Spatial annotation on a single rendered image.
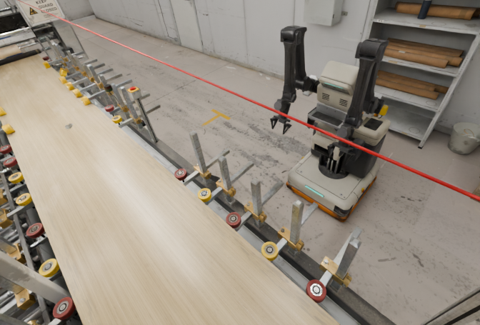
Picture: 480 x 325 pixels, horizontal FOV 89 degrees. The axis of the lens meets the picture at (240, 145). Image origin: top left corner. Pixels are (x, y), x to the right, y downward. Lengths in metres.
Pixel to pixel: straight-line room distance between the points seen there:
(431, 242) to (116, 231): 2.34
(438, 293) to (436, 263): 0.22
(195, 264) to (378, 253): 1.58
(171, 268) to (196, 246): 0.15
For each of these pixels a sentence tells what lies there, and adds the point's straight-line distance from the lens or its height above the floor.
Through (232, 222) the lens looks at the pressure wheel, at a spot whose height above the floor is 0.91.
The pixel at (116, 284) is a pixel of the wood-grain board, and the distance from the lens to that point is 1.40.
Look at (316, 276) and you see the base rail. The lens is 1.46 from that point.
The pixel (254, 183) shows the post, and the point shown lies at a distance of 1.21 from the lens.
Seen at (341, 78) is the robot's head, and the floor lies 1.33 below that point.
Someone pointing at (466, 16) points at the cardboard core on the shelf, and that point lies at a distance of 3.06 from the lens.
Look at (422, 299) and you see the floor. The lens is 2.38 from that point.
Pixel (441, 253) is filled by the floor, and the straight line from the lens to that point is 2.62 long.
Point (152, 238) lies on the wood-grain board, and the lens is 1.43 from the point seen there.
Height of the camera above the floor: 2.06
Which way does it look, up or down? 42 degrees down
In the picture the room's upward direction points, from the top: 7 degrees counter-clockwise
